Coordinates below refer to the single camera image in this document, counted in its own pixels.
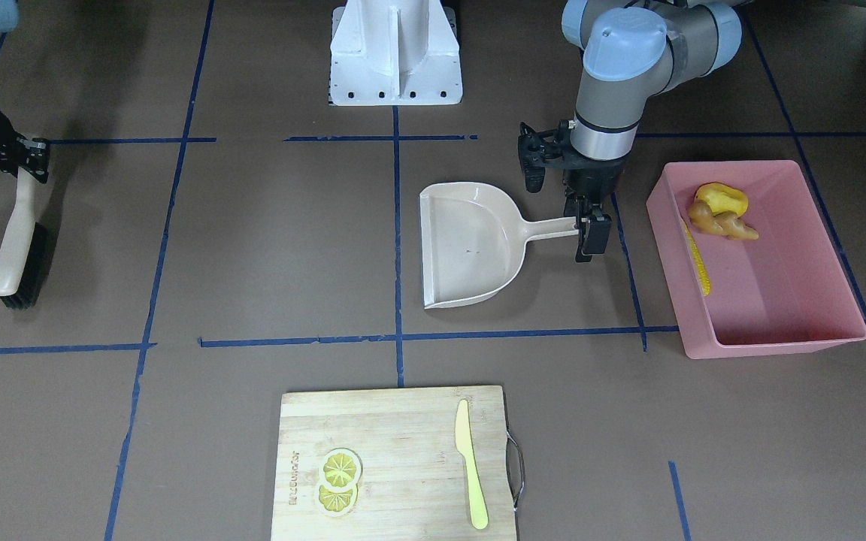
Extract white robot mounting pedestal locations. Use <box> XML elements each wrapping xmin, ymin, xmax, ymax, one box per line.
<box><xmin>328</xmin><ymin>1</ymin><xmax>464</xmax><ymax>107</ymax></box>

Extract yellow plastic knife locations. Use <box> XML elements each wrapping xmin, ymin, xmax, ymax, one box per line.
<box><xmin>454</xmin><ymin>398</ymin><xmax>490</xmax><ymax>530</ymax></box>

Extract pink plastic bin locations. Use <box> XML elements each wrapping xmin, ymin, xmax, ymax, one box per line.
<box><xmin>646</xmin><ymin>160</ymin><xmax>866</xmax><ymax>359</ymax></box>

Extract beige hand brush black bristles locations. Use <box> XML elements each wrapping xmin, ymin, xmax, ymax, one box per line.
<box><xmin>0</xmin><ymin>168</ymin><xmax>48</xmax><ymax>310</ymax></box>

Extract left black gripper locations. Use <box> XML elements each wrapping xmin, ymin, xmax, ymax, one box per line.
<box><xmin>516</xmin><ymin>121</ymin><xmax>626</xmax><ymax>261</ymax></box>

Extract bamboo cutting board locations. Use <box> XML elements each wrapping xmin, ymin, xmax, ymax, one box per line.
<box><xmin>271</xmin><ymin>385</ymin><xmax>518</xmax><ymax>540</ymax></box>

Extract beige plastic dustpan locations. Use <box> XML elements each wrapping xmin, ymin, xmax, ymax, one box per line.
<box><xmin>419</xmin><ymin>182</ymin><xmax>578</xmax><ymax>310</ymax></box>

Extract tan toy ginger root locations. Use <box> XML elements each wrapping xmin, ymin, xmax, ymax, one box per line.
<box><xmin>688</xmin><ymin>200</ymin><xmax>760</xmax><ymax>240</ymax></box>

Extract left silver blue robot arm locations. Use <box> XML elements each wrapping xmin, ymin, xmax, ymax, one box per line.
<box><xmin>518</xmin><ymin>1</ymin><xmax>866</xmax><ymax>263</ymax></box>

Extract yellow toy corn cob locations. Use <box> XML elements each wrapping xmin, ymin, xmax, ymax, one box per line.
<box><xmin>681</xmin><ymin>219</ymin><xmax>712</xmax><ymax>297</ymax></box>

